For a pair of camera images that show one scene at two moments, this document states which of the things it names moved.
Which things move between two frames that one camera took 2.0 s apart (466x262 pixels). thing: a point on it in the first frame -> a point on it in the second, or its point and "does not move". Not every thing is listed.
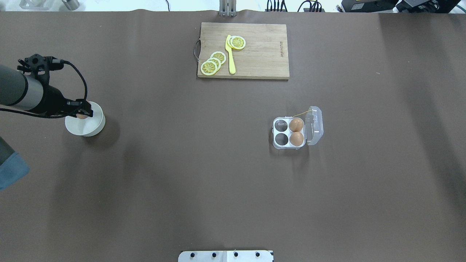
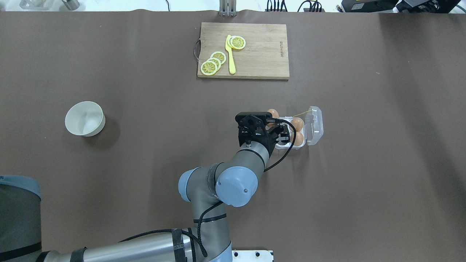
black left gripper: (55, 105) -> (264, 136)
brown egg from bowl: (81, 116) -> (275, 114)
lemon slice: (208, 67) does not move
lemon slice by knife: (236, 42) does not move
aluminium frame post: (227, 8) does not move
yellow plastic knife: (232, 68) does not move
